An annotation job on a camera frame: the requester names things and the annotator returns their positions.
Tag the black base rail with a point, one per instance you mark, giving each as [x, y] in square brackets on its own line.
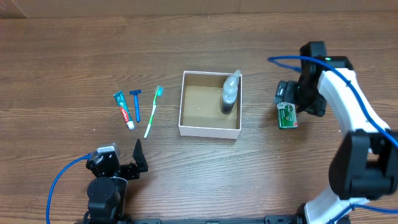
[268, 219]

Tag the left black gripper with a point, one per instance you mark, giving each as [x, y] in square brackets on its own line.
[125, 171]

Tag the green white toothbrush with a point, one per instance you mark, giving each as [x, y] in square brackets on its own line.
[158, 93]

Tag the white cardboard box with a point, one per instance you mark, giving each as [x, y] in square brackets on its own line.
[200, 106]

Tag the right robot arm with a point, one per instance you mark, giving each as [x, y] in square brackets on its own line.
[365, 166]

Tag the blue disposable razor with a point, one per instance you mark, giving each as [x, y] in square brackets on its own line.
[135, 94]

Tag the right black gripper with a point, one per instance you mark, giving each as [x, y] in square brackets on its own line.
[304, 101]

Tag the clear bottle with dark liquid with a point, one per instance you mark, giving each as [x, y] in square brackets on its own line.
[230, 92]

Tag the green soap packet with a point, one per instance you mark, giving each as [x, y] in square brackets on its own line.
[286, 114]

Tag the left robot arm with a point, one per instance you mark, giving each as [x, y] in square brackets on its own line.
[107, 192]

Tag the Colgate toothpaste tube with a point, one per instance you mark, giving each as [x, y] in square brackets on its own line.
[121, 102]

